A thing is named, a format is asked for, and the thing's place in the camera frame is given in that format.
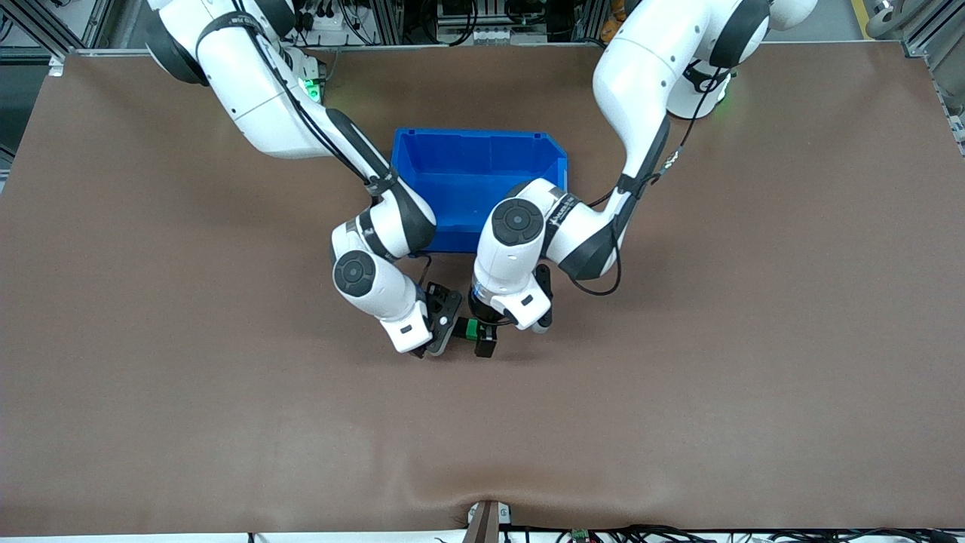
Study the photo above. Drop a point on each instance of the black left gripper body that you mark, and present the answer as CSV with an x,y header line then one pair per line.
x,y
483,313

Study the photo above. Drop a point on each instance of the grey round fitting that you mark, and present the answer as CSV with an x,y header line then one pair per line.
x,y
883,21

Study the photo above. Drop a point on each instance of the white power strip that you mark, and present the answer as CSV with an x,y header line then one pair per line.
x,y
332,34

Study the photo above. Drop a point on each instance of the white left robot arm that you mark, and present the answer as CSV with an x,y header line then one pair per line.
x,y
641,83

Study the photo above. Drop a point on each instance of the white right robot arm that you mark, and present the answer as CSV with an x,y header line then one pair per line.
x,y
264,98

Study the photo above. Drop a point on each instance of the aluminium frame profile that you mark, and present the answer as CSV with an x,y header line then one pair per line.
x,y
942,45
53,34

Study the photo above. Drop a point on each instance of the brown table mat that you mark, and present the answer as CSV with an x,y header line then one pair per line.
x,y
482,422

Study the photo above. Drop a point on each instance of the blue plastic storage bin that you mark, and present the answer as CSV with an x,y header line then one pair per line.
x,y
467,162

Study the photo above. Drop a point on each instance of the grey table clamp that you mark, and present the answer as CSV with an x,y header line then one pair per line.
x,y
486,524

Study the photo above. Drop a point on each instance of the orange snack packets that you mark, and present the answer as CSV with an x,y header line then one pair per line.
x,y
612,32

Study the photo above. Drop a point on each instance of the small green cube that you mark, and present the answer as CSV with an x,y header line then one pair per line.
x,y
469,328

